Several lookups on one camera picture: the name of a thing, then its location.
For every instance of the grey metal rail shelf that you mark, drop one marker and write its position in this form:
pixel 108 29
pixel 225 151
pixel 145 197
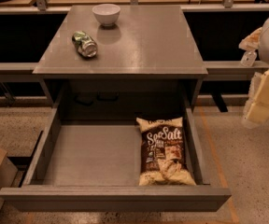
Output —
pixel 21 73

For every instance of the grey cabinet counter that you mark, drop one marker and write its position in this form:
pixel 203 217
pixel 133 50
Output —
pixel 147 65

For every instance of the white ceramic bowl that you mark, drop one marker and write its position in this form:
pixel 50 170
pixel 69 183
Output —
pixel 106 14

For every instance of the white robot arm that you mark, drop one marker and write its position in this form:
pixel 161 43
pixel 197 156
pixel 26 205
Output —
pixel 263 48

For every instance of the crushed green soda can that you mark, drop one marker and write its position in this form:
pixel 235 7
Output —
pixel 84 44

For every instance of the brown sea salt chip bag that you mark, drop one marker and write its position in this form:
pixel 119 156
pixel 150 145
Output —
pixel 163 159

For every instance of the clear sanitizer pump bottle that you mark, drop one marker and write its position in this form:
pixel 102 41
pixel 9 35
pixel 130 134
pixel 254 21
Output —
pixel 249 58

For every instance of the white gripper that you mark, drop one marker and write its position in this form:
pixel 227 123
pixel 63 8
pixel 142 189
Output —
pixel 259 109

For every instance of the open grey top drawer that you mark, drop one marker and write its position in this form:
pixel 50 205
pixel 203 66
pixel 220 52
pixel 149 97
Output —
pixel 94 166

